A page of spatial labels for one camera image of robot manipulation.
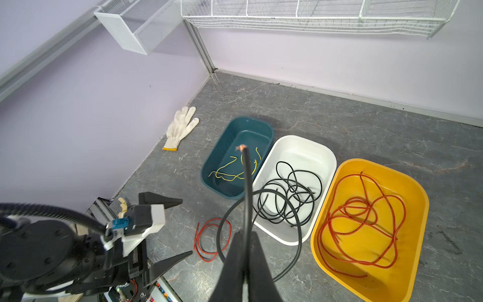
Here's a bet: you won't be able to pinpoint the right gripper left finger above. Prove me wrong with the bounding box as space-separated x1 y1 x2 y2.
209 232 245 302

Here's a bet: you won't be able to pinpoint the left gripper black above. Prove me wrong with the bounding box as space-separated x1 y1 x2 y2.
71 192 193 298

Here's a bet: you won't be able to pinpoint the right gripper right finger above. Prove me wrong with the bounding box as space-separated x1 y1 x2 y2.
247 232 282 302

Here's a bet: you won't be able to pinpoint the red cables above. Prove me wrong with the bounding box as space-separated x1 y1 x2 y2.
193 216 233 263

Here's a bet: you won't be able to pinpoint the black cables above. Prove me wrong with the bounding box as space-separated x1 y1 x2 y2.
216 144 303 283

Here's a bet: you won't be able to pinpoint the black cable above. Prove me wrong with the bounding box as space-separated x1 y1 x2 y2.
257 161 324 228

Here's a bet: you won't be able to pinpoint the yellow cable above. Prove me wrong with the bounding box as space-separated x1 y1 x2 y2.
208 146 263 182

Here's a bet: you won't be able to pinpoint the red cable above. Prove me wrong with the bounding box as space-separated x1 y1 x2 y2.
316 171 407 279

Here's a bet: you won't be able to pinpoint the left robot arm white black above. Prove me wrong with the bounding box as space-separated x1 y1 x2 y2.
1 192 187 301

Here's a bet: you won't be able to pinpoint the small yellow toy figure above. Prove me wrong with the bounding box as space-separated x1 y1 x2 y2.
118 198 128 218

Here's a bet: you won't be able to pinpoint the dark teal plastic bin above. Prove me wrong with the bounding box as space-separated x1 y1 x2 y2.
201 117 274 200

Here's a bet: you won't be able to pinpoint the white work glove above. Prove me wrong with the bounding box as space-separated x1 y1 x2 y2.
163 106 199 151

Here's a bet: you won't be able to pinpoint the yellow plastic bin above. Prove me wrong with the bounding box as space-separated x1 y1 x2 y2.
311 159 430 301

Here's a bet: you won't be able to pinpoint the white plastic bin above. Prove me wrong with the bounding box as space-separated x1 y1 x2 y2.
253 135 337 246

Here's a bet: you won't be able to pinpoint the long white wire basket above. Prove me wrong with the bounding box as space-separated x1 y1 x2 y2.
180 0 460 39

